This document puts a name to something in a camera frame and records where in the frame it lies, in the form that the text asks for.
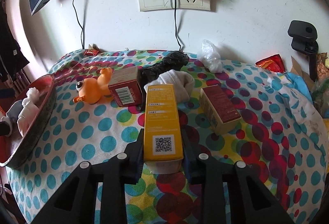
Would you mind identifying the black power cable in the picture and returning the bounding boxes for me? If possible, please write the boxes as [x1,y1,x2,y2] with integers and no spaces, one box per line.
[173,0,186,52]

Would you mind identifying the black plastic bag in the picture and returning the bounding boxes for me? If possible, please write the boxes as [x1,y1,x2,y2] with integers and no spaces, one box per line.
[140,51,189,86]

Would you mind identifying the small red cube box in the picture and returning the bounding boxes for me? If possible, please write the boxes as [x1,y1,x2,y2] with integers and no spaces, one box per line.
[108,66,143,107]

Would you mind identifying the black hanging clothes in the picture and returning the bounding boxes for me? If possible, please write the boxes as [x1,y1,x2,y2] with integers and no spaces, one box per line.
[0,1,29,82]

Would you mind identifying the red snack wrapper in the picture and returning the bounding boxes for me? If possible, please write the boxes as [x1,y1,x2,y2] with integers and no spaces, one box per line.
[255,54,285,73]

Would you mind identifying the yellow rectangular box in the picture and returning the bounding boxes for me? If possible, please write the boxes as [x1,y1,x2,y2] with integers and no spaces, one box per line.
[143,84,183,174]

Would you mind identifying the black desk clamp mount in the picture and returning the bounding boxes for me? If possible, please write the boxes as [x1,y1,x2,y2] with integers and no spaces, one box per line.
[288,20,319,82]

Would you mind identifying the black thin cable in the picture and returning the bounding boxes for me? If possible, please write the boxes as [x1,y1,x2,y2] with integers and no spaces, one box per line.
[72,0,85,49]

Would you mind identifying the red round basin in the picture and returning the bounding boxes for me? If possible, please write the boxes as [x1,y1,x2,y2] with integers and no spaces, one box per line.
[1,75,56,169]

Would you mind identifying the grey blue sock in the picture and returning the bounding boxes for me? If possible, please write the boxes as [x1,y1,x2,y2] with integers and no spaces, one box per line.
[5,100,23,123]

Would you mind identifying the white grey sock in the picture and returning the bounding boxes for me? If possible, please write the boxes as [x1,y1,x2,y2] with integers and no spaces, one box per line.
[17,87,40,137]

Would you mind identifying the colourful dotted bed sheet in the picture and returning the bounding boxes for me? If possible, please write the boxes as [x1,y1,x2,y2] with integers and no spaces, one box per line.
[7,50,328,223]

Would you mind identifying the orange rubber frog toy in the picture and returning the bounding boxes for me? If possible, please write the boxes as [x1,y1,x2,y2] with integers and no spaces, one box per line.
[73,68,113,104]

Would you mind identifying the white plastic bag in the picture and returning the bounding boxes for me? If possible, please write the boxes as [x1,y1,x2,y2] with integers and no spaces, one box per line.
[197,40,223,74]

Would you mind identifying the small red candy wrapper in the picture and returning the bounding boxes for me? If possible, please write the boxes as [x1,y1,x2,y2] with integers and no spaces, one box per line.
[84,45,100,56]

